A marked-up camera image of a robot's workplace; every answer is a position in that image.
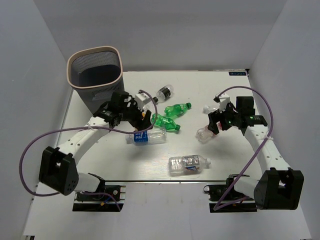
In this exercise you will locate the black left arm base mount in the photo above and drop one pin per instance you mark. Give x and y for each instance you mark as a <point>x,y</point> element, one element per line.
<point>109,198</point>

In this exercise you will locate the clear bottle blue label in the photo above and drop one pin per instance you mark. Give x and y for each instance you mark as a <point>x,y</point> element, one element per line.
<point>149,137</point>

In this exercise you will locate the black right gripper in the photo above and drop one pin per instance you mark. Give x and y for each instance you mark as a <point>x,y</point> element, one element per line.
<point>216,116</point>

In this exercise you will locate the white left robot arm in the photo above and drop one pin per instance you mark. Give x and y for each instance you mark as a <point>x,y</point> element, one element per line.
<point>58,169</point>

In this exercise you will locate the clear bottle white cap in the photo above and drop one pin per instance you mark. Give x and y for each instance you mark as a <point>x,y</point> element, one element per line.
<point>207,109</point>

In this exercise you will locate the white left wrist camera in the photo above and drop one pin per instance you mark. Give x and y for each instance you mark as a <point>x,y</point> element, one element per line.
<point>142,100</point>

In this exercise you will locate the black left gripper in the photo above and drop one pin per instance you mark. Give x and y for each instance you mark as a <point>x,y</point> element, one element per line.
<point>141,124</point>

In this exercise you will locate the clear bottle black label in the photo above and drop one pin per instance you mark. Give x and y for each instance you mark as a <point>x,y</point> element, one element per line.
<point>164,94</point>

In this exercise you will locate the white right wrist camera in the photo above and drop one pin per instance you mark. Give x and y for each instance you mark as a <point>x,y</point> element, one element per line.
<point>223,100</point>

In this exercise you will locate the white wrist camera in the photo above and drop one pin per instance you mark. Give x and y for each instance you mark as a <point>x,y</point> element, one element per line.
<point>223,100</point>
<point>142,100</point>

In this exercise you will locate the green plastic bottle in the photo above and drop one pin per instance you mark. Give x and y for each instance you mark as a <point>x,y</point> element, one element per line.
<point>165,122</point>
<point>177,109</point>

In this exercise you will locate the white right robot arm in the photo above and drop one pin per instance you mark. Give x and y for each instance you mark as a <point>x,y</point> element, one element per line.
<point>280,186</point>

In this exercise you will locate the clear bottle front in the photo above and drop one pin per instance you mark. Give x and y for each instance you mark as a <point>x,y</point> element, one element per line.
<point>188,165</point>

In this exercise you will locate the clear bottle red label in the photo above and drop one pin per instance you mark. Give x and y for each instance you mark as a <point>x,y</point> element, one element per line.
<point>204,135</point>

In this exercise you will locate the grey mesh waste bin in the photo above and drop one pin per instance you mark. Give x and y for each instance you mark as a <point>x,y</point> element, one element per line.
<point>95,73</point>

